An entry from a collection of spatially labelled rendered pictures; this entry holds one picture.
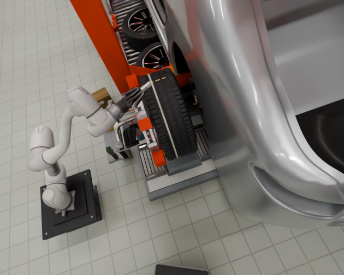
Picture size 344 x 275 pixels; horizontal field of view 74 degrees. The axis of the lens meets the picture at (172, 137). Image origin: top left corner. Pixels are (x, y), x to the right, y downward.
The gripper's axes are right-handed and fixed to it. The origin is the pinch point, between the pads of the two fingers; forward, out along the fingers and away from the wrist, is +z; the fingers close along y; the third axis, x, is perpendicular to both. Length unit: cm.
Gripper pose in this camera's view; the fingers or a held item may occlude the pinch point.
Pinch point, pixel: (146, 87)
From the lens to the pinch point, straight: 138.4
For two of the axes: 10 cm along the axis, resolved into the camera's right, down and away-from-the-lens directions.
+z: 7.2, -6.6, 1.9
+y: 6.8, 6.4, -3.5
